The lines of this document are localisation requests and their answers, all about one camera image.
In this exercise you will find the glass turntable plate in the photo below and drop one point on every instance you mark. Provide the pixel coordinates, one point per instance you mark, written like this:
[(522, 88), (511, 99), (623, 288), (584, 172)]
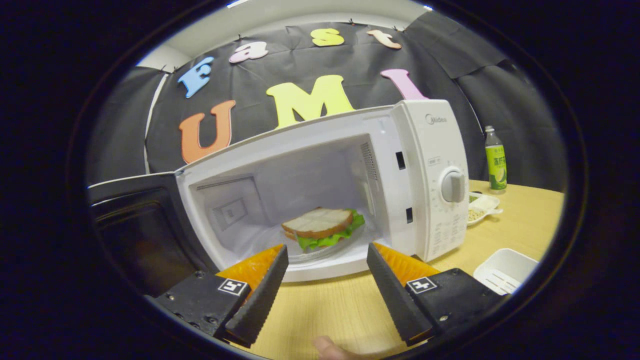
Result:
[(320, 256)]

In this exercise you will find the white microwave oven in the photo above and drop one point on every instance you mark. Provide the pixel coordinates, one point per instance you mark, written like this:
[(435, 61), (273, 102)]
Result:
[(430, 150)]

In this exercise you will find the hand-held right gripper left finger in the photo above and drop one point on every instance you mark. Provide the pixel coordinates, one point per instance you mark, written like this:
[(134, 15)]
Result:
[(260, 300)]

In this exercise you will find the lettuce sandwich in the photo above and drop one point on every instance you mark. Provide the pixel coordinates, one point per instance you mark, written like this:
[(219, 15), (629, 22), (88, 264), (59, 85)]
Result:
[(320, 222)]

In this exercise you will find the black backdrop cloth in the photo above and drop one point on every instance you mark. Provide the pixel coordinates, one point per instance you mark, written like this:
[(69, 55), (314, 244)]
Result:
[(440, 65)]

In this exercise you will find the white rectangular tray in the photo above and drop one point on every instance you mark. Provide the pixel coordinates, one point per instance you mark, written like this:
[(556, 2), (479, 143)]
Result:
[(505, 267)]

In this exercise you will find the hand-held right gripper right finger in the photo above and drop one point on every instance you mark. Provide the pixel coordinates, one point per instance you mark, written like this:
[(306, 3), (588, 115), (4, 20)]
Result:
[(395, 300)]

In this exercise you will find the green drink bottle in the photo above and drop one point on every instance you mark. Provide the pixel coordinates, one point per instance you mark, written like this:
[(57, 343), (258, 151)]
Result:
[(496, 167)]

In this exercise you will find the white divided grain dish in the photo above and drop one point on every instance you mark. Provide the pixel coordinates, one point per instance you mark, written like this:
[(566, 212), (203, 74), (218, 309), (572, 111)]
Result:
[(481, 207)]

